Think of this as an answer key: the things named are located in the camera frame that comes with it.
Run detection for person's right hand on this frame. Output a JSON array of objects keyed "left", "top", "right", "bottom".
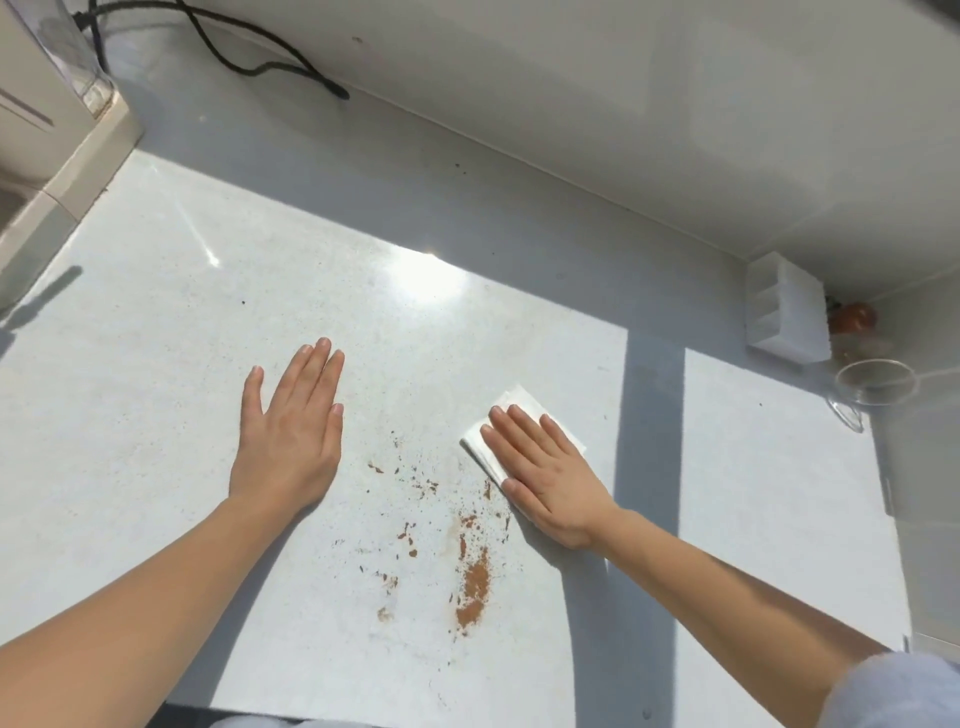
[{"left": 479, "top": 404, "right": 620, "bottom": 553}]

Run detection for person's left hand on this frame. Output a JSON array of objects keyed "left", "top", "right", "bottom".
[{"left": 228, "top": 337, "right": 346, "bottom": 519}]

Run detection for white tissue sheet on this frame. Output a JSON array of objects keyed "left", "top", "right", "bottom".
[{"left": 458, "top": 384, "right": 588, "bottom": 511}]

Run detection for coffee grounds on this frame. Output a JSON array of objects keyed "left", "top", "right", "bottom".
[{"left": 329, "top": 434, "right": 519, "bottom": 639}]

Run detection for person's left forearm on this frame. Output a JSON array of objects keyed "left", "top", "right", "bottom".
[{"left": 0, "top": 491, "right": 316, "bottom": 728}]

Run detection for person's right forearm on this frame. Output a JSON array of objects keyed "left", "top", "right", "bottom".
[{"left": 588, "top": 509, "right": 894, "bottom": 728}]

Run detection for white countertop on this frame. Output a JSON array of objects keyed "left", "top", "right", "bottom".
[{"left": 0, "top": 22, "right": 913, "bottom": 728}]

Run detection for person's light blue sleeve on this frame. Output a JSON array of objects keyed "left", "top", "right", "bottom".
[{"left": 821, "top": 650, "right": 960, "bottom": 728}]

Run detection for white plastic organizer box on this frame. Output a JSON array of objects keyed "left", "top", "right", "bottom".
[{"left": 744, "top": 251, "right": 834, "bottom": 365}]

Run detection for clear glass cup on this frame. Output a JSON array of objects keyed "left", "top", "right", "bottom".
[{"left": 824, "top": 358, "right": 922, "bottom": 435}]

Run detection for small red brown jar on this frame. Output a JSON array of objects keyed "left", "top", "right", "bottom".
[{"left": 828, "top": 299, "right": 879, "bottom": 337}]

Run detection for cream steel coffee machine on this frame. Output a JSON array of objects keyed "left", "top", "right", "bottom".
[{"left": 0, "top": 0, "right": 144, "bottom": 313}]

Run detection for black power cable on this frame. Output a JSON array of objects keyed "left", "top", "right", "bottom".
[{"left": 78, "top": 0, "right": 352, "bottom": 101}]

